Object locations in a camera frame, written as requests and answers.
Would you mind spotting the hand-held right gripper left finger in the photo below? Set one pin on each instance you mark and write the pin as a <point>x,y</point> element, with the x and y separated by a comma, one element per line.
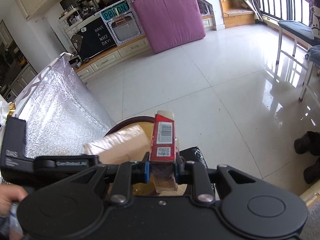
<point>147,172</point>

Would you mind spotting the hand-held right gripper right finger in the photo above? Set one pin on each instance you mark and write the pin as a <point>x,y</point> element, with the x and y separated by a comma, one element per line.
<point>176,173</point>

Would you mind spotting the gold foil wrapper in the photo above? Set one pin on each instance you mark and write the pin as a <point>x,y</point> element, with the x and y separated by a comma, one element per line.
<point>12,108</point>

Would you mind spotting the red box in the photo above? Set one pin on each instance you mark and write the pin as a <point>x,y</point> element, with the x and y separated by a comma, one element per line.
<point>162,140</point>

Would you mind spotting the cardboard box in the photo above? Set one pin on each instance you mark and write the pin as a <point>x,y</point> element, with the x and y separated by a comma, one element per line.
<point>120,145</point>

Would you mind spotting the yellow trash bin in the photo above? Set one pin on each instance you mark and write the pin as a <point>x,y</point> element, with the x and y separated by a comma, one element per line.
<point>132,119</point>

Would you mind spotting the person's left hand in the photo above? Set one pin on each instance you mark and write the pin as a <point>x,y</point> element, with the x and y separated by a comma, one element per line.
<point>11,200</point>

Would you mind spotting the black plastic bag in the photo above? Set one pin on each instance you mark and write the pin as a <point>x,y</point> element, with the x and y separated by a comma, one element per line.
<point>196,157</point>

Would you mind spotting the kitchen cabinets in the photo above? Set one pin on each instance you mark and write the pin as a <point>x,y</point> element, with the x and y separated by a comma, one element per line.
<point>15,67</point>

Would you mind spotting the low drawer cabinet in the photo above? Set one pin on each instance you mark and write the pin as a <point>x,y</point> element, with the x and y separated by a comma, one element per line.
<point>107,61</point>

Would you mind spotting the black letter board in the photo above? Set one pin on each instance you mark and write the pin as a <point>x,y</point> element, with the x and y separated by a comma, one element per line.
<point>100,38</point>

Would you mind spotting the dark shoe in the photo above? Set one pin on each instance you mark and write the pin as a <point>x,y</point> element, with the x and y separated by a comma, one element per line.
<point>312,171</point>
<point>306,142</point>

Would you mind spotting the perforated metal cabinet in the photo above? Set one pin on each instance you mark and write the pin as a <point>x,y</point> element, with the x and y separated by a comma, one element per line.
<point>125,33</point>

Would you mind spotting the rack with bottles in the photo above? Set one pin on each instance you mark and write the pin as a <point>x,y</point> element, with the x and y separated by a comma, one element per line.
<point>80,7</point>

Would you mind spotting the purple mattress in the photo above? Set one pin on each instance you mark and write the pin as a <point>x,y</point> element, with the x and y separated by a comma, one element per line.
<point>170,17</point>

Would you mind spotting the teal sign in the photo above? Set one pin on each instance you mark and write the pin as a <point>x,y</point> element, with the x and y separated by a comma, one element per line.
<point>115,10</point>

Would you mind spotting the wooden staircase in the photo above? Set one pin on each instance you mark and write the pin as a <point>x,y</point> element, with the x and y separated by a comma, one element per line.
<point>232,12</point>

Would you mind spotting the blue jeans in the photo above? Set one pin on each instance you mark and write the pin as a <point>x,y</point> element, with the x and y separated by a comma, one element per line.
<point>314,55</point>

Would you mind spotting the white bench dark cushion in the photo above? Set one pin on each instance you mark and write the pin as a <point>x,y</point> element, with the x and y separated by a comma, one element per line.
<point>295,26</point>

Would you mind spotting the black window railing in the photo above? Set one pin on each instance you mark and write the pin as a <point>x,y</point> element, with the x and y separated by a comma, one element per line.
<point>282,0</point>

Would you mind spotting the cat print cushion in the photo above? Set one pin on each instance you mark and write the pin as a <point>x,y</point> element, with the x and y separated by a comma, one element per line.
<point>315,22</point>

